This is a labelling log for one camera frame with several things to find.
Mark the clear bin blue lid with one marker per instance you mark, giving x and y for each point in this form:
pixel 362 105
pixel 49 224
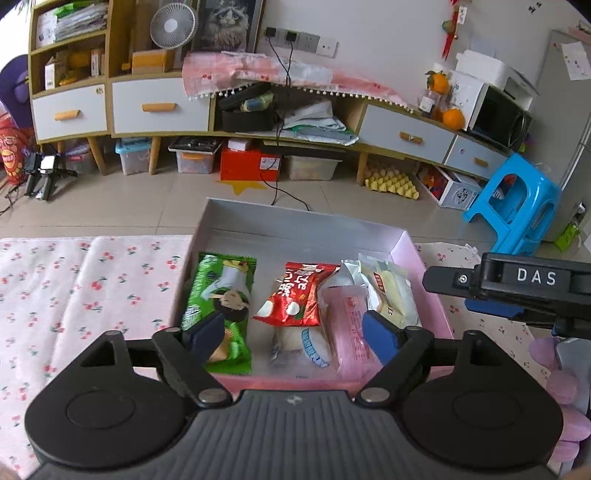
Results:
pixel 134 159

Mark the black storage box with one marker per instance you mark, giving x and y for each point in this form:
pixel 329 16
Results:
pixel 247 117

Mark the white bread roll packet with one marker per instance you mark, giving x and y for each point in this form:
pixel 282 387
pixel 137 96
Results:
pixel 314 348

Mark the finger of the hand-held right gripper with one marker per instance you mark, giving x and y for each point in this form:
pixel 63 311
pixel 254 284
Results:
pixel 450 279

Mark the framed cat picture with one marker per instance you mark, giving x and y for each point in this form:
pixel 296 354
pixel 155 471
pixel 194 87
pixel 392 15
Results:
pixel 228 23

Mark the red snack packet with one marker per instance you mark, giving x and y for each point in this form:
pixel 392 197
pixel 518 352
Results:
pixel 295 295

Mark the red hanging ornament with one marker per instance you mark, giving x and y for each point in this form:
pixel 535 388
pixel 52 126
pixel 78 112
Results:
pixel 455 23

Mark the green chip packet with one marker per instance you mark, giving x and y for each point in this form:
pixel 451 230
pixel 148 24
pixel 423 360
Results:
pixel 226 286

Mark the cream cake packet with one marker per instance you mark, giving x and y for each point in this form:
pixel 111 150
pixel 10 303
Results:
pixel 388 290

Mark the orange fruit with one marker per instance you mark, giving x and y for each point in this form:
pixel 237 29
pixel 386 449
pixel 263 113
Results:
pixel 453 119
pixel 438 82

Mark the pink cardboard box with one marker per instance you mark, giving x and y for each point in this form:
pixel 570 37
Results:
pixel 286 230

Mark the blue plastic stool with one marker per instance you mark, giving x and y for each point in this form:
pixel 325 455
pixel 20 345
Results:
pixel 521 194

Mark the black microwave oven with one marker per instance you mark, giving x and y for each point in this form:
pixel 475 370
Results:
pixel 498 117

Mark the grey refrigerator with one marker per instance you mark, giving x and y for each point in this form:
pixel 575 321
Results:
pixel 568 138

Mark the red cartoon gift bag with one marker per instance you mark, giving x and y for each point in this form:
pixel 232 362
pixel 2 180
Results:
pixel 9 152

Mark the small white fan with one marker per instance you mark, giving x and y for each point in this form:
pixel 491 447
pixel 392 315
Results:
pixel 173 25

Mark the yellow egg tray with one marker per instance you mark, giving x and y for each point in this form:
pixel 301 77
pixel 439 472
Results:
pixel 392 182

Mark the wooden shelf cabinet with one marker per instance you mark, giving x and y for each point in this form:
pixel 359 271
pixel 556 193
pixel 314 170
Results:
pixel 64 110

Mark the pink cherry cover cloth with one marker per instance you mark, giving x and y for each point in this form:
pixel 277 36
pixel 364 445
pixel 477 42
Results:
pixel 212 69

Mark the wooden drawer cabinet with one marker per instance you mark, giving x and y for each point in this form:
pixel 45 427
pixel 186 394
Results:
pixel 157 106

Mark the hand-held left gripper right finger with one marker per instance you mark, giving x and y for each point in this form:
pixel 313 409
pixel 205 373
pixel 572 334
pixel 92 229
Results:
pixel 381 334

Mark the stack of papers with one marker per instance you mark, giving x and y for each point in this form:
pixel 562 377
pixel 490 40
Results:
pixel 74 21

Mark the white foam box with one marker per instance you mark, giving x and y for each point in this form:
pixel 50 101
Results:
pixel 482 67

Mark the black camera rig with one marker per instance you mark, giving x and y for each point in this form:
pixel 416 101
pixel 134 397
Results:
pixel 31 173
pixel 51 168

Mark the yellow cardboard box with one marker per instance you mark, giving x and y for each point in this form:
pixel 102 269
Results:
pixel 152 61

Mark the yellow star mat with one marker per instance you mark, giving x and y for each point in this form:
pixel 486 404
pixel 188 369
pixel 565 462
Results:
pixel 242 187

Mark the red cardboard box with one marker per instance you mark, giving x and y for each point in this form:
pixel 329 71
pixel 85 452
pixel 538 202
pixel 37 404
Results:
pixel 244 166

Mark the white storage bin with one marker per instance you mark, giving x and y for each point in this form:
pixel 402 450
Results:
pixel 311 168

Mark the purple round chair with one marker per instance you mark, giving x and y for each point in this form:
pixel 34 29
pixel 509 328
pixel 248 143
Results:
pixel 16 87

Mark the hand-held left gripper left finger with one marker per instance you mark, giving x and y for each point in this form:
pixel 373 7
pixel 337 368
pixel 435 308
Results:
pixel 205 332

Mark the white printed cardboard box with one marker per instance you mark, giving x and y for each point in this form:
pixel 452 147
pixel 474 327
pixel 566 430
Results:
pixel 459 191

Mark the pink fleece clothing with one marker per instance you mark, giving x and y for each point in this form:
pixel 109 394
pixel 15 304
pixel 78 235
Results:
pixel 570 397

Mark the pink snack packet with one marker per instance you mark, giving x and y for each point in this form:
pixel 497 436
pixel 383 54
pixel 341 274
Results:
pixel 351 323

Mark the wall power outlets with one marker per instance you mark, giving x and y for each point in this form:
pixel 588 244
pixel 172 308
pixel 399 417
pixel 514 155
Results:
pixel 307 41

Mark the pile of papers and cloths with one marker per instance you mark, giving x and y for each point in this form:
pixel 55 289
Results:
pixel 314 122

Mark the clear bin dark lid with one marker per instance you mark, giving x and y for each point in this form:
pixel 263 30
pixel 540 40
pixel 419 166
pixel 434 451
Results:
pixel 196 159

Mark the low wooden TV cabinet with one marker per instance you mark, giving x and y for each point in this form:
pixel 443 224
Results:
pixel 406 136

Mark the cherry print cloth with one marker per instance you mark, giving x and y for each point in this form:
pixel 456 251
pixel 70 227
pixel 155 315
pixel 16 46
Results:
pixel 69 286

